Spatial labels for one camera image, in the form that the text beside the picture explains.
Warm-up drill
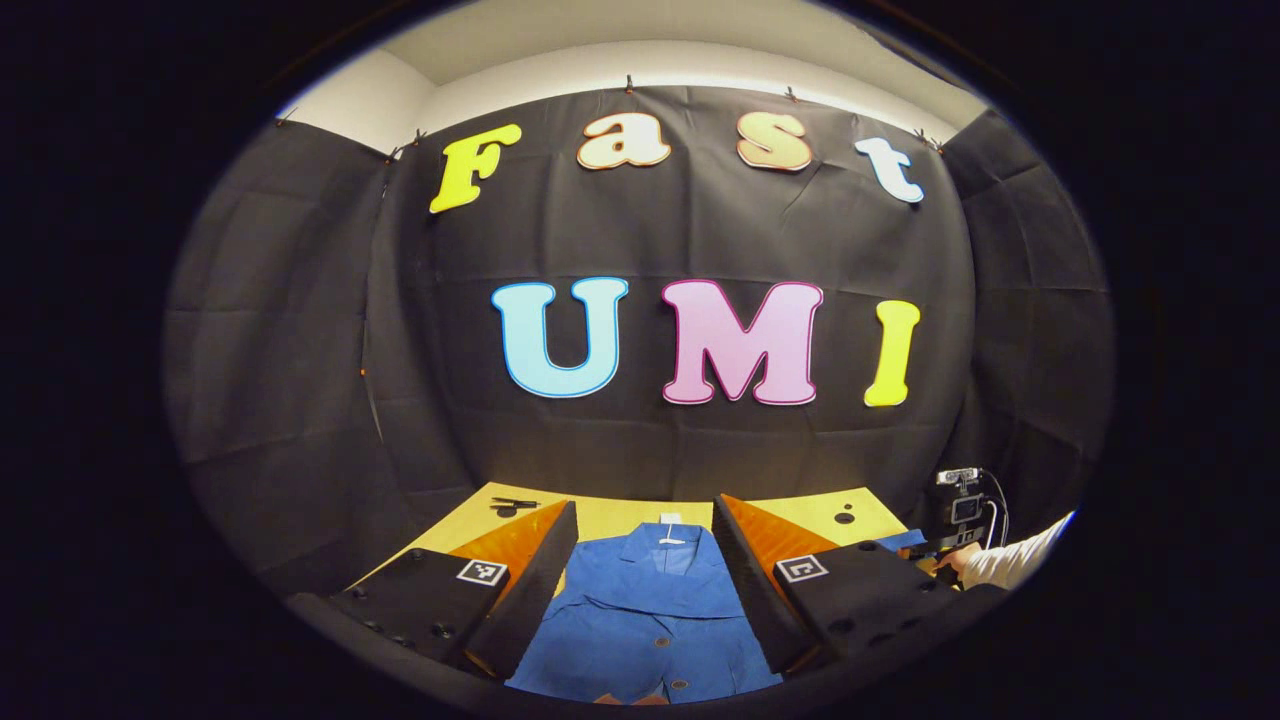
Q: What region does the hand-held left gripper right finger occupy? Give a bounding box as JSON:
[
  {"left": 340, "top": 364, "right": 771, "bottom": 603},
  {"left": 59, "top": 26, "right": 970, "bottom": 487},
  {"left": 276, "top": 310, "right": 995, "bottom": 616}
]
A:
[{"left": 712, "top": 493, "right": 1006, "bottom": 676}]

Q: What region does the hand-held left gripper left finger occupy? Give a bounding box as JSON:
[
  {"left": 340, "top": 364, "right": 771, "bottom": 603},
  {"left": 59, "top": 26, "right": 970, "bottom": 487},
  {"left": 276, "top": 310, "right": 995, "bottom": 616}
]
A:
[{"left": 290, "top": 500, "right": 580, "bottom": 681}]

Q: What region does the black backdrop cloth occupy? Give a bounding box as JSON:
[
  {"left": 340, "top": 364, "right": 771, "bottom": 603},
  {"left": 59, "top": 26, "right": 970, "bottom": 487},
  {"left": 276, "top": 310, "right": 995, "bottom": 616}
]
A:
[{"left": 165, "top": 85, "right": 1116, "bottom": 601}]

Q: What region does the thin white gripper cable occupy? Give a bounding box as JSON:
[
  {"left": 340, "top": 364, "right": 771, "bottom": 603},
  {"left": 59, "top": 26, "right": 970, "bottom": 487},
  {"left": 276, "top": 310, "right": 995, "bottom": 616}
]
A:
[{"left": 975, "top": 468, "right": 1011, "bottom": 549}]

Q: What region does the blue jacket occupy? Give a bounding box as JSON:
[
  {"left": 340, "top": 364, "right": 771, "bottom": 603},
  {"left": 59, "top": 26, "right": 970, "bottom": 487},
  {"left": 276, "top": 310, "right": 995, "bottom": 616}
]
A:
[{"left": 505, "top": 520, "right": 926, "bottom": 706}]

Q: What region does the row of black cloth clips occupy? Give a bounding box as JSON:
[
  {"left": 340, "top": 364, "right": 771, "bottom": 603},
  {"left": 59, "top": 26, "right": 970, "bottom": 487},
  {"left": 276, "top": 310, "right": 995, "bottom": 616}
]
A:
[{"left": 275, "top": 75, "right": 946, "bottom": 161}]

